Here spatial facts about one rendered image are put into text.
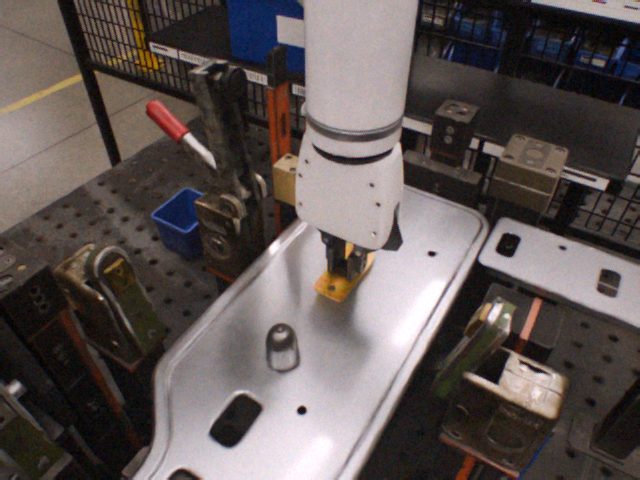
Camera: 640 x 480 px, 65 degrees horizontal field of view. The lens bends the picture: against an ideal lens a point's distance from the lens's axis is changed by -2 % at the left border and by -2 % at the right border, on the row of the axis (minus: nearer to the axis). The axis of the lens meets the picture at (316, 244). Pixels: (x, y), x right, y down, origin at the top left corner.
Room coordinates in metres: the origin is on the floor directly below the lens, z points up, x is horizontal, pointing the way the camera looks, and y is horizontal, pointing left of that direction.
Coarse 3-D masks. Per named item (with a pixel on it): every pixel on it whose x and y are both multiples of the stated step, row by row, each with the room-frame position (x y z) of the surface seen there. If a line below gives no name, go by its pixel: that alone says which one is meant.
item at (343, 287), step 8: (368, 256) 0.42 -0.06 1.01; (336, 264) 0.39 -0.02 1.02; (344, 264) 0.40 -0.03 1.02; (368, 264) 0.40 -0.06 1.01; (336, 272) 0.39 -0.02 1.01; (344, 272) 0.39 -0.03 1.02; (320, 280) 0.38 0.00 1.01; (328, 280) 0.38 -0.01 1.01; (336, 280) 0.38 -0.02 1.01; (344, 280) 0.38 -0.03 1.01; (320, 288) 0.37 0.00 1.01; (336, 288) 0.37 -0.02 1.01; (344, 288) 0.37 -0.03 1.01; (328, 296) 0.36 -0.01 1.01; (336, 296) 0.36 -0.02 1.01; (344, 296) 0.36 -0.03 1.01
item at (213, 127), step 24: (192, 72) 0.47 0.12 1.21; (216, 72) 0.49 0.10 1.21; (240, 72) 0.46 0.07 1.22; (216, 96) 0.48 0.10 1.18; (240, 96) 0.46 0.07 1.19; (216, 120) 0.46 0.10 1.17; (240, 120) 0.48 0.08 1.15; (216, 144) 0.46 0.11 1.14; (240, 144) 0.48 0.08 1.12; (216, 168) 0.46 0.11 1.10; (240, 168) 0.47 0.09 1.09; (240, 192) 0.45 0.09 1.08
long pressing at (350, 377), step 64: (320, 256) 0.43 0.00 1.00; (384, 256) 0.43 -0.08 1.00; (448, 256) 0.43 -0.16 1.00; (256, 320) 0.33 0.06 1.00; (320, 320) 0.33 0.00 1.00; (384, 320) 0.33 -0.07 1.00; (192, 384) 0.26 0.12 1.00; (256, 384) 0.26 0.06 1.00; (320, 384) 0.26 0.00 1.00; (384, 384) 0.26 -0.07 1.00; (192, 448) 0.19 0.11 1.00; (256, 448) 0.19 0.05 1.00; (320, 448) 0.19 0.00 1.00
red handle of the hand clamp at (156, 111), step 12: (156, 108) 0.52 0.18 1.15; (156, 120) 0.51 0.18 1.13; (168, 120) 0.51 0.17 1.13; (168, 132) 0.51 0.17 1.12; (180, 132) 0.50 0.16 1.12; (180, 144) 0.50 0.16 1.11; (192, 144) 0.50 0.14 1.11; (192, 156) 0.49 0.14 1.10; (204, 156) 0.49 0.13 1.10; (204, 168) 0.48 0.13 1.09; (216, 180) 0.48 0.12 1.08
